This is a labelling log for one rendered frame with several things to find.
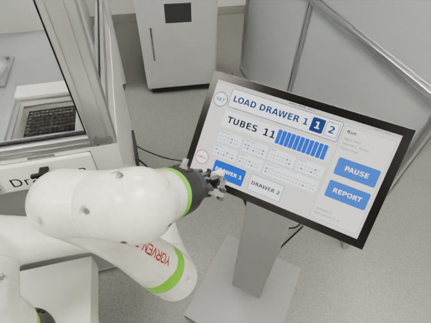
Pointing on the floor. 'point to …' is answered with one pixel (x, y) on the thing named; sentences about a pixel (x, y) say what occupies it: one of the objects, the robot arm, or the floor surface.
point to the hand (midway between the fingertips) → (217, 177)
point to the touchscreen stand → (248, 275)
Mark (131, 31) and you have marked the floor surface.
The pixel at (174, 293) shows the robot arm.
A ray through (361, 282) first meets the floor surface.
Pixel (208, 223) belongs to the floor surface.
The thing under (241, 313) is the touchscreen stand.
